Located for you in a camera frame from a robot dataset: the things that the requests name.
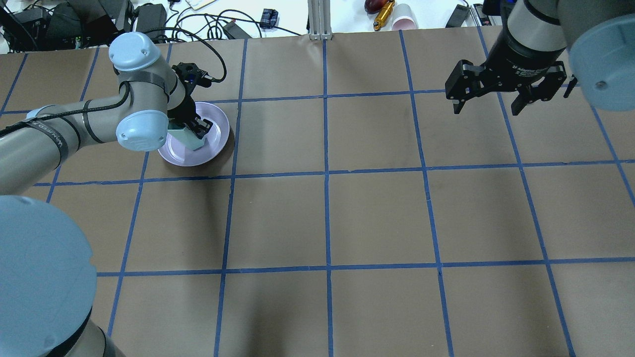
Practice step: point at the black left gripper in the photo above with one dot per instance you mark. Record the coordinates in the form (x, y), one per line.
(185, 107)

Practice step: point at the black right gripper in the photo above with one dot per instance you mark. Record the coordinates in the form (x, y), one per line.
(518, 58)

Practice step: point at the mint green faceted cup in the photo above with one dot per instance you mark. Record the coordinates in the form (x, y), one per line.
(183, 138)

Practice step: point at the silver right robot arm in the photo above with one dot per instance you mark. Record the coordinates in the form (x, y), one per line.
(597, 34)

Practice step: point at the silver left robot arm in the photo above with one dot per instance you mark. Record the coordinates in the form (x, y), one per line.
(48, 283)

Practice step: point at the lavender round plate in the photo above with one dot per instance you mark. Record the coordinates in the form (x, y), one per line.
(216, 139)

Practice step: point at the pink plastic cup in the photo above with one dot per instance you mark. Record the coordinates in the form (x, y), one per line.
(403, 18)

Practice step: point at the black power adapter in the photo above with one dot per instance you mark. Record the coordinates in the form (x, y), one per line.
(150, 16)

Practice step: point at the small blue device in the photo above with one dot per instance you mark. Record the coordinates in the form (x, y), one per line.
(269, 18)

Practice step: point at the red brown toy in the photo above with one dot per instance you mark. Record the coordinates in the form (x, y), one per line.
(374, 6)

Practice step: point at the aluminium frame post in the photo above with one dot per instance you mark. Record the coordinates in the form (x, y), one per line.
(319, 20)

